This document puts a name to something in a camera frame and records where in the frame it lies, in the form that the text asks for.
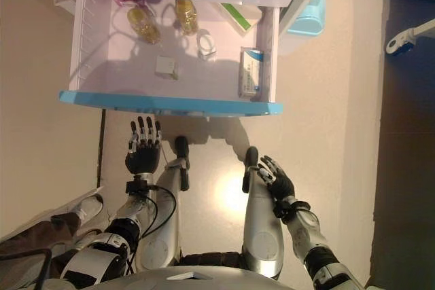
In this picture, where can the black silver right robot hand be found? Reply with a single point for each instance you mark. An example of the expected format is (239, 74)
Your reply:
(282, 184)

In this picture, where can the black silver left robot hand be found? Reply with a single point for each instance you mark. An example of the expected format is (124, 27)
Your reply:
(142, 157)

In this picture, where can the blue front cart drawer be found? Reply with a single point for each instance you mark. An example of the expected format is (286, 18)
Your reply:
(136, 76)

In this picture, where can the small white medicine box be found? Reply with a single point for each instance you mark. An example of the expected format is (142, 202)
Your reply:
(166, 67)

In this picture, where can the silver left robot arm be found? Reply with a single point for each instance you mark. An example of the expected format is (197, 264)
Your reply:
(95, 256)

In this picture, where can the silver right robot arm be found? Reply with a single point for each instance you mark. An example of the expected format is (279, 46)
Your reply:
(306, 232)

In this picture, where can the blue white medicine box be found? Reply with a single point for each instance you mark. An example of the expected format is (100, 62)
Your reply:
(251, 72)

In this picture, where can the green white medicine box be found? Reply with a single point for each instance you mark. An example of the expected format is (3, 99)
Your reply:
(241, 18)

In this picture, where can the silver right robot leg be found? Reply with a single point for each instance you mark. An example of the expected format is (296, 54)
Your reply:
(261, 229)

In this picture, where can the silver robot leg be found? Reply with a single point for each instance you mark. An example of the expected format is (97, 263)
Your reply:
(166, 208)
(261, 229)

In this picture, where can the silver left robot leg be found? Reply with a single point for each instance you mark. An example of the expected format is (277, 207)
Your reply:
(166, 208)

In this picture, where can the grey robot torso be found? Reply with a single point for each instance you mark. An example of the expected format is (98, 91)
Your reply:
(221, 278)

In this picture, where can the yellow pill bottle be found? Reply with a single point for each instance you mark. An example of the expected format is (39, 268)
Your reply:
(144, 25)
(187, 16)

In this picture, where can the light blue plastic bin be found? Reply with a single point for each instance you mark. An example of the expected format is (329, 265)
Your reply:
(306, 15)

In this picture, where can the bed caster wheel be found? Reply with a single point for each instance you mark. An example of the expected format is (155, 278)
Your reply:
(399, 43)

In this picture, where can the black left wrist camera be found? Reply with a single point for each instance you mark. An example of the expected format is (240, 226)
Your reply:
(136, 187)

